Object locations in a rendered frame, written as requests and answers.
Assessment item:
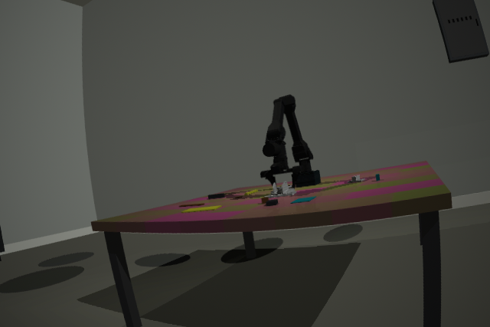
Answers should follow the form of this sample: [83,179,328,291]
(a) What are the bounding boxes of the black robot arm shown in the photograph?
[263,94,313,174]

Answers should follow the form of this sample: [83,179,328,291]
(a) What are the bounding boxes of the teal flat rectangular plate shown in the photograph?
[290,196,317,204]

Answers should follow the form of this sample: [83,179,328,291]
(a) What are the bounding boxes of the yellow flat rectangular plate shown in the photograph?
[181,205,222,213]

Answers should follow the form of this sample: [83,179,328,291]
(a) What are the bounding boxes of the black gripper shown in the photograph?
[260,155,305,188]

